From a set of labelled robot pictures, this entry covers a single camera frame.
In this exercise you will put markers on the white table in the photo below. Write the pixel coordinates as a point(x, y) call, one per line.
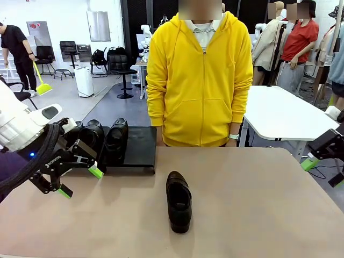
point(282, 113)

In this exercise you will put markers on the person in black clothes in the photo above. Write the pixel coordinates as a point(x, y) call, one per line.
point(16, 43)

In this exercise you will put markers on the person's left hand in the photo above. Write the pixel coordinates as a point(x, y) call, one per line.
point(233, 143)

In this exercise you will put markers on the black office armchair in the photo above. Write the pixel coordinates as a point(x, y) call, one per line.
point(45, 53)

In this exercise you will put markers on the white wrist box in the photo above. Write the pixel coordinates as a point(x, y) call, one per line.
point(70, 125)
point(332, 111)

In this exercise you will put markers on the black slanted tripod pole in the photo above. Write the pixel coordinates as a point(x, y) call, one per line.
point(32, 103)

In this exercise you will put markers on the garment rack pole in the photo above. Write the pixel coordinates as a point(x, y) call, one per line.
point(335, 32)

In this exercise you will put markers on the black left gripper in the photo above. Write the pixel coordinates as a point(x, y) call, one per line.
point(57, 158)

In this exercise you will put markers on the black chair with backpack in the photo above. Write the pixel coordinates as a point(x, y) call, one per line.
point(99, 57)

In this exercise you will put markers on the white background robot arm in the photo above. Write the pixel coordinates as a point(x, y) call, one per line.
point(259, 27)

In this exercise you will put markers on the black bags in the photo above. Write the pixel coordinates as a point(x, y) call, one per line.
point(119, 51)

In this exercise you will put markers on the yellow-green cloth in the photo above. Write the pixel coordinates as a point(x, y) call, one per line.
point(332, 101)

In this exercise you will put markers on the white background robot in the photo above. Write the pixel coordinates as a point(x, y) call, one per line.
point(145, 29)

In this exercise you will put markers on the purple cloth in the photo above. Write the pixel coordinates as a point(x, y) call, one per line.
point(9, 165)

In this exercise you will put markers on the background desk with items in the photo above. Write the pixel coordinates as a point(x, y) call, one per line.
point(137, 78)

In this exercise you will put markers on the white wristwatch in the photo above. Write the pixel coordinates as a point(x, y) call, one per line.
point(233, 136)

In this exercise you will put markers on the grey board with red logo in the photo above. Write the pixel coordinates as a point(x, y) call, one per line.
point(44, 35)

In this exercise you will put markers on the black quilted bar chair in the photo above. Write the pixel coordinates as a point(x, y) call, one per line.
point(118, 63)

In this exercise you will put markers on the grey cabinet box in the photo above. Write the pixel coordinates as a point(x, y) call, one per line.
point(84, 51)

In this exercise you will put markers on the small black stool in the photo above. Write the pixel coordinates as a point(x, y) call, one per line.
point(63, 71)

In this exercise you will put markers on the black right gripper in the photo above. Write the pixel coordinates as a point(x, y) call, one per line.
point(328, 145)

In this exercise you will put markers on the person in yellow hoodie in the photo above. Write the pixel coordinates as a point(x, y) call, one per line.
point(199, 94)

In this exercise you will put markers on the black shoe stand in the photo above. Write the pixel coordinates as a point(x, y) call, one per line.
point(142, 150)
point(80, 170)

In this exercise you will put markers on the white air purifier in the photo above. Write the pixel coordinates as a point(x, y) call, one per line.
point(84, 83)

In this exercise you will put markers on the black leather shoe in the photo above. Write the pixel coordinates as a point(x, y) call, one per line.
point(178, 215)
point(117, 139)
point(79, 124)
point(91, 134)

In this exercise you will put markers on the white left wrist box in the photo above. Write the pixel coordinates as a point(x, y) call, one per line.
point(70, 125)

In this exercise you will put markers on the metal wall panel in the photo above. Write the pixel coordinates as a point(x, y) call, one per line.
point(98, 27)

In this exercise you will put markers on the black bar stool chair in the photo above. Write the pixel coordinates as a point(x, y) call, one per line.
point(68, 47)

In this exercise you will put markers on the white storage drawers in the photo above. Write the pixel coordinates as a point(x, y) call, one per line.
point(32, 40)

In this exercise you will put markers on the mannequin with beige jacket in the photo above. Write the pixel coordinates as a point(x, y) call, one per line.
point(268, 40)

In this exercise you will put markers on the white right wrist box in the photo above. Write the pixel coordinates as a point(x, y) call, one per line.
point(332, 111)

